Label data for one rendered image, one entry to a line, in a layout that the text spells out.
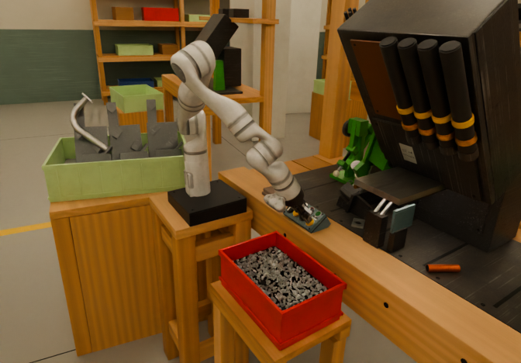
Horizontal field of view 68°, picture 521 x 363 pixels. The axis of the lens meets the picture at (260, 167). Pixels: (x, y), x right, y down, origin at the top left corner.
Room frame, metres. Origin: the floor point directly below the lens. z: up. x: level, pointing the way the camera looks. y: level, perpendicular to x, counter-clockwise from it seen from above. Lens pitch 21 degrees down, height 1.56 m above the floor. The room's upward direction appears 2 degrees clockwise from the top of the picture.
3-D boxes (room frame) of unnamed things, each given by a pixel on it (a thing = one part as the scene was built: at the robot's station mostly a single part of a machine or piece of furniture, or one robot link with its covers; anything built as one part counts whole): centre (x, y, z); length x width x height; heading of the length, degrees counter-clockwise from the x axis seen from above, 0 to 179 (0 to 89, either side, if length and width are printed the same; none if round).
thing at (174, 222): (1.41, 0.24, 0.83); 0.32 x 0.32 x 0.04; 32
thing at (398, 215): (1.04, -0.44, 0.97); 0.10 x 0.02 x 0.14; 124
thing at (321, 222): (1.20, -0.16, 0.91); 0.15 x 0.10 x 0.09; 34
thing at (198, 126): (1.41, 0.25, 1.15); 0.09 x 0.09 x 0.17; 17
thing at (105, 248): (1.78, 0.66, 0.39); 0.68 x 0.52 x 0.79; 114
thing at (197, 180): (1.41, 0.25, 0.99); 0.09 x 0.09 x 0.17; 29
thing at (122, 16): (7.71, 1.58, 1.14); 3.01 x 0.54 x 2.28; 116
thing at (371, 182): (1.08, -0.48, 1.11); 0.39 x 0.16 x 0.03; 124
